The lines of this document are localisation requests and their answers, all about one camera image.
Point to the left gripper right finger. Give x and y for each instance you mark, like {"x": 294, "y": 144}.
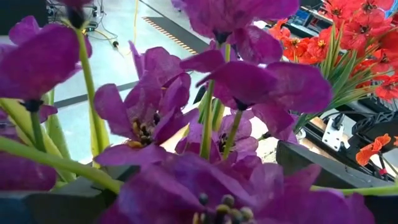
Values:
{"x": 335, "y": 172}

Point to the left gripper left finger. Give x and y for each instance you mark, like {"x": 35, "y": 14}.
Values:
{"x": 46, "y": 208}

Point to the orange artificial flower bunch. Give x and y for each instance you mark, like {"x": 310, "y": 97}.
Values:
{"x": 371, "y": 149}
{"x": 295, "y": 46}

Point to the purple artificial flower bunch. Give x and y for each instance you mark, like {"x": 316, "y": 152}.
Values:
{"x": 155, "y": 93}
{"x": 40, "y": 59}
{"x": 264, "y": 84}

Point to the red artificial flower bunch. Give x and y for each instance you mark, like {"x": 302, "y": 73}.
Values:
{"x": 363, "y": 28}

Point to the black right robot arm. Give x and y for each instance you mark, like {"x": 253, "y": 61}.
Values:
{"x": 377, "y": 124}

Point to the grey desk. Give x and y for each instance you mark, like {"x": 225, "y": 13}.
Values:
{"x": 306, "y": 23}

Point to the red white striped tape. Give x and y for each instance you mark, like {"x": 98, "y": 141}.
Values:
{"x": 174, "y": 35}

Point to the white metal frame bracket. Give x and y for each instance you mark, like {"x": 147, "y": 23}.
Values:
{"x": 334, "y": 135}

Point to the black aluminium table frame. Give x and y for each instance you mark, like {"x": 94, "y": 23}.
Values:
{"x": 317, "y": 137}

